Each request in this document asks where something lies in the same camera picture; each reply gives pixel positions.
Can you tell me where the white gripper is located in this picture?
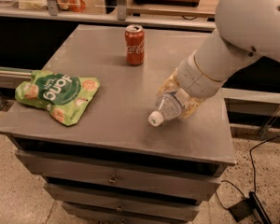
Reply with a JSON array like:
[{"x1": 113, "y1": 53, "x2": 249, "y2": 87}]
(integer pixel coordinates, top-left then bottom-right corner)
[{"x1": 156, "y1": 49, "x2": 226, "y2": 119}]

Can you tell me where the clear plastic water bottle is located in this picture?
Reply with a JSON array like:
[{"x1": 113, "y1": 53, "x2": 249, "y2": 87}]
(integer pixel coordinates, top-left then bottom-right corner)
[{"x1": 148, "y1": 89, "x2": 189, "y2": 127}]

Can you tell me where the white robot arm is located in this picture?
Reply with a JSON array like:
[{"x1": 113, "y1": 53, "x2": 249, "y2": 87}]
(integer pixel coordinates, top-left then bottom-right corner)
[{"x1": 149, "y1": 0, "x2": 280, "y2": 123}]

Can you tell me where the red cola can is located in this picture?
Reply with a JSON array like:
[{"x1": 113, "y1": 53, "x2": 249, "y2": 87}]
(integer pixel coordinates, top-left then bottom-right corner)
[{"x1": 125, "y1": 24, "x2": 145, "y2": 65}]

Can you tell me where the long wooden counter shelf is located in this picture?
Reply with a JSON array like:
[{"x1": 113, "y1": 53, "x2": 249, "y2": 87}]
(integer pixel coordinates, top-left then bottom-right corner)
[{"x1": 0, "y1": 0, "x2": 218, "y2": 31}]

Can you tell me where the grey drawer cabinet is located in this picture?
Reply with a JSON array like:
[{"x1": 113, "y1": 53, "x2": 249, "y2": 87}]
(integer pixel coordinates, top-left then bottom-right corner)
[{"x1": 0, "y1": 25, "x2": 235, "y2": 224}]

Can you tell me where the green snack bag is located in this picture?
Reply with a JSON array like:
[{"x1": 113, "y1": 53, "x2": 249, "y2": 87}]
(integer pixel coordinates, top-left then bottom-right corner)
[{"x1": 15, "y1": 70, "x2": 100, "y2": 126}]

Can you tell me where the black floor pedal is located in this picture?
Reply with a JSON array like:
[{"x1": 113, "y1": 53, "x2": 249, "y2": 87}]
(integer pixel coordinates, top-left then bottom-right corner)
[{"x1": 228, "y1": 191, "x2": 273, "y2": 224}]

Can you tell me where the black floor cable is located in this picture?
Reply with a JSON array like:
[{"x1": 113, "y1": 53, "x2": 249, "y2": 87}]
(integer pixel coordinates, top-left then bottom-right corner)
[{"x1": 214, "y1": 107, "x2": 280, "y2": 210}]

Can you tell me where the metal rail at left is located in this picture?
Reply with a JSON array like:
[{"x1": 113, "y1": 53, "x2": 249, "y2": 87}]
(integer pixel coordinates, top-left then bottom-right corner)
[{"x1": 0, "y1": 66, "x2": 32, "y2": 89}]

